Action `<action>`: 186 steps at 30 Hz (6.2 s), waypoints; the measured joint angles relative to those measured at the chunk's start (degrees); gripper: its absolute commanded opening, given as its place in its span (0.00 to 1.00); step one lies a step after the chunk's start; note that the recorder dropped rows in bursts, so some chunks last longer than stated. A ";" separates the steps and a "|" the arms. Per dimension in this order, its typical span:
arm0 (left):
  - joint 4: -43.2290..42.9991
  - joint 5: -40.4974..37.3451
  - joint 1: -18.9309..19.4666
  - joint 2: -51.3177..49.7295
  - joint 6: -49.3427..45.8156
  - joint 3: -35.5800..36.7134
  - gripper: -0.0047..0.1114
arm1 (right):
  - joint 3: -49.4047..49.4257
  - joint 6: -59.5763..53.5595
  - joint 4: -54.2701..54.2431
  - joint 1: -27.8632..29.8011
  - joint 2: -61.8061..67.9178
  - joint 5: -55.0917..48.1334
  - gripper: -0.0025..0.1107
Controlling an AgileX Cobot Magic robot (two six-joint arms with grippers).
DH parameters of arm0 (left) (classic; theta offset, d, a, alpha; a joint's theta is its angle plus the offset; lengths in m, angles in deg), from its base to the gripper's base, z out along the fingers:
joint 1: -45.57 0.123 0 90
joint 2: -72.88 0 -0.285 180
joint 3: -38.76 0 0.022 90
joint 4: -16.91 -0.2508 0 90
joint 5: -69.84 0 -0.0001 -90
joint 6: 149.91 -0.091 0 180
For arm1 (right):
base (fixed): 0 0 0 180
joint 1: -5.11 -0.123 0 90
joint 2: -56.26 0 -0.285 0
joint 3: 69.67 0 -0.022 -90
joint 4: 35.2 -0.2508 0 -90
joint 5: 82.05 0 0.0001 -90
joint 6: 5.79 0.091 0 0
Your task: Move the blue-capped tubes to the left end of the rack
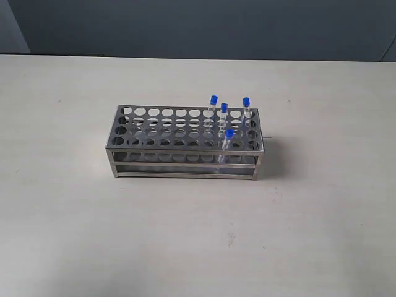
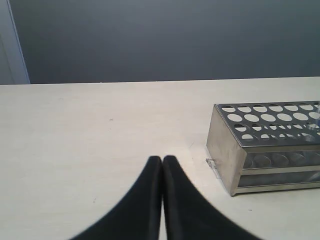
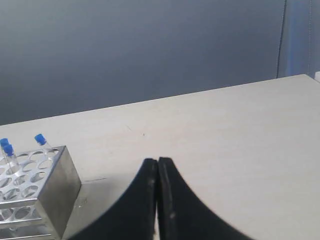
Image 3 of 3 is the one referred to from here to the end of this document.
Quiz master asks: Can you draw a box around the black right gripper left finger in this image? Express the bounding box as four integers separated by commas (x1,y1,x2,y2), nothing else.
70,158,158,240

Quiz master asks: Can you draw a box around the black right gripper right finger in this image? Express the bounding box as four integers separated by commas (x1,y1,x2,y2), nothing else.
158,157,250,240

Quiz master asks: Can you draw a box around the blue-capped tube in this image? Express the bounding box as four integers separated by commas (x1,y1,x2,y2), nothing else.
0,138,10,159
3,144,20,175
34,133,52,153

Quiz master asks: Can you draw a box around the steel test tube rack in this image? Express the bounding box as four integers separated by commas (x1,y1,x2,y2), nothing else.
0,146,81,240

